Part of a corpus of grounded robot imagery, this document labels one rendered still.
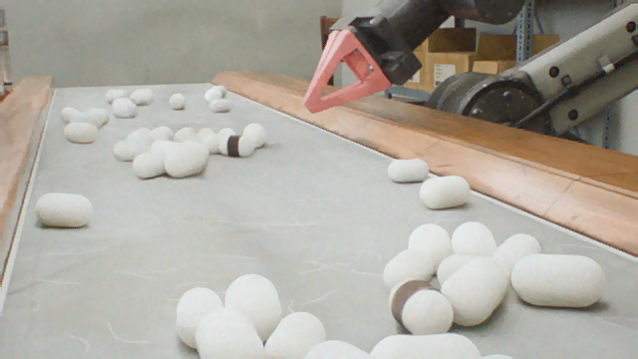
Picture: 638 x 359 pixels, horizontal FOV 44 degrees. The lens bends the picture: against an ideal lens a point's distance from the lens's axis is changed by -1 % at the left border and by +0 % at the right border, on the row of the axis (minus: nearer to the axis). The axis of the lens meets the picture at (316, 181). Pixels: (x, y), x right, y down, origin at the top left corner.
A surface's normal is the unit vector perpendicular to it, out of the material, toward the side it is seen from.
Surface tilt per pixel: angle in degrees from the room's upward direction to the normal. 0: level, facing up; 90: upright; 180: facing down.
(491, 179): 45
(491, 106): 91
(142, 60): 90
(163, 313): 0
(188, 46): 90
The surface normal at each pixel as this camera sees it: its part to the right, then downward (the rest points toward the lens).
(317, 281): 0.00, -0.98
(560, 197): -0.68, -0.65
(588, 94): 0.20, 0.19
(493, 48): 0.27, 0.44
